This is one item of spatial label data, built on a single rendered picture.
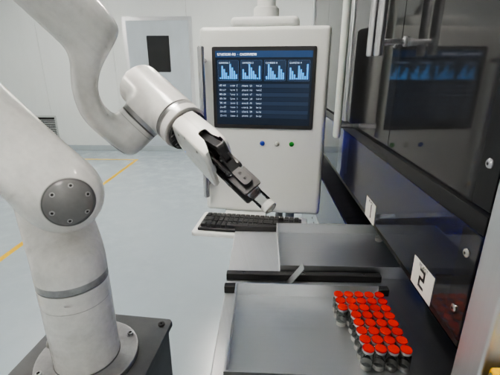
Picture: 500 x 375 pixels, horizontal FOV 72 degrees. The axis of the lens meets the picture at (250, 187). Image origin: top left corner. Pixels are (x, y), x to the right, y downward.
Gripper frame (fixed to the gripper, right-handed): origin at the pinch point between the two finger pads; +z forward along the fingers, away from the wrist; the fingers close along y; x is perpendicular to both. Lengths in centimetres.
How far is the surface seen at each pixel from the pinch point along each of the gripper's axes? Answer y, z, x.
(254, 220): -80, -23, 14
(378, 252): -56, 19, 29
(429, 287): -19.8, 30.5, 15.4
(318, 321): -33.7, 20.5, -1.7
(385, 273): -46, 24, 21
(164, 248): -219, -108, -25
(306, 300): -38.4, 15.3, 0.3
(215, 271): -199, -57, -7
